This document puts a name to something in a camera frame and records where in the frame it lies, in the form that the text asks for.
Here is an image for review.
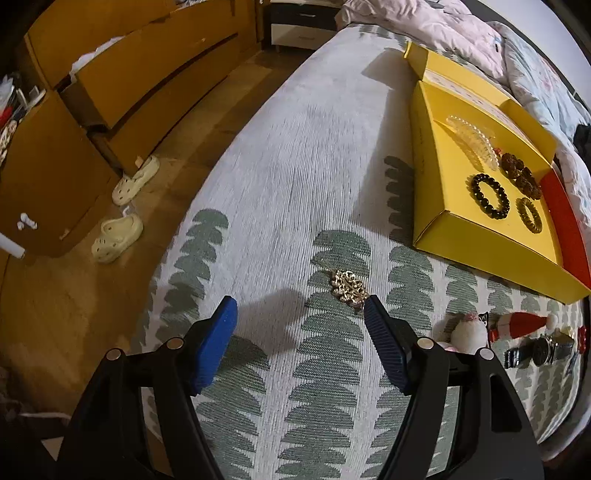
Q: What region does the floral white quilt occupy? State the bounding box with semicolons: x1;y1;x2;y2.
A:
489;21;591;217

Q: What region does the white and black nightstand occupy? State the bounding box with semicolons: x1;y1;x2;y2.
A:
269;0;345;49

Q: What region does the silver wristwatch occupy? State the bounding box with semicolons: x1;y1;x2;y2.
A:
503;333;578;369

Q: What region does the black bead bracelet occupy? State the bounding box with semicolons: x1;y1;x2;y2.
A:
471;173;510;219

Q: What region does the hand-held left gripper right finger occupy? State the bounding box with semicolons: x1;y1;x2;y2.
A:
364;294;546;480

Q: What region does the cream clog slipper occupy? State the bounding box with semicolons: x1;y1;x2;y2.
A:
91;213;144;264
112;155;160;206

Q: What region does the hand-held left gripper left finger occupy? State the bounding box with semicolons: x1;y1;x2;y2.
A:
58;295;238;480

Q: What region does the pink quilt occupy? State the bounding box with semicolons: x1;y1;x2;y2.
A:
339;0;513;86

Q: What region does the brown bead bracelet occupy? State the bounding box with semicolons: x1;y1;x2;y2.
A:
501;151;543;195

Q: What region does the clear plastic hair claw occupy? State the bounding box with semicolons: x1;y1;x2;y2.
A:
445;114;502;171

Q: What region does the santa hat hair clip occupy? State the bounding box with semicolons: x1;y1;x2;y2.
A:
487;311;560;343

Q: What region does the wooden wardrobe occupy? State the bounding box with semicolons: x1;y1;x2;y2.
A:
0;0;259;259

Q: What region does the dark olive bead bracelet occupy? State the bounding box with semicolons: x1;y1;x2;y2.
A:
516;196;542;234

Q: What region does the yellow cardboard box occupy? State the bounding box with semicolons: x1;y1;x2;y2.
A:
404;41;591;304

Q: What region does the dark cloth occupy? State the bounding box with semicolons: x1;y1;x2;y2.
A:
573;122;591;160

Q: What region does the leaf patterned bedsheet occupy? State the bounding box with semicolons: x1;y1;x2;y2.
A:
131;21;591;480

